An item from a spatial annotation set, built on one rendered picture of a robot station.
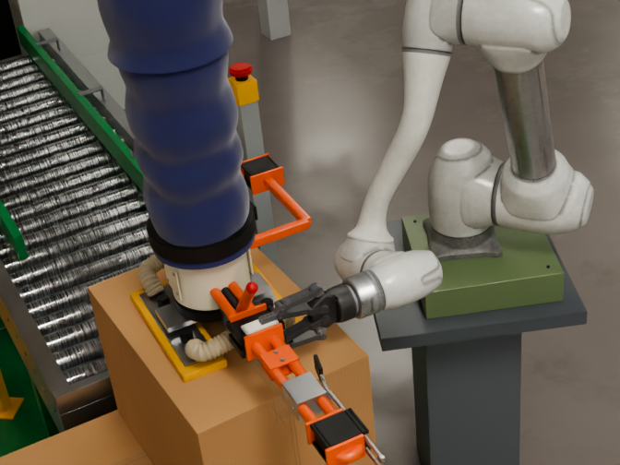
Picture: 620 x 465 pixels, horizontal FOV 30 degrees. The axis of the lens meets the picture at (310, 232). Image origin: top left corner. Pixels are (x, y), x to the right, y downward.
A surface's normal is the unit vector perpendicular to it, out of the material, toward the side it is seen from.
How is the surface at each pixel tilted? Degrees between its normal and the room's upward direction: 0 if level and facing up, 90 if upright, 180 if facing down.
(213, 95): 102
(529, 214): 109
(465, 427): 90
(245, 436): 90
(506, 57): 118
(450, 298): 90
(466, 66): 0
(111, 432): 0
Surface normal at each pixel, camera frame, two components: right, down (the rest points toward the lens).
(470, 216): -0.30, 0.64
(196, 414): -0.09, -0.83
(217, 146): 0.69, 0.60
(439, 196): -0.68, 0.43
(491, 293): 0.10, 0.55
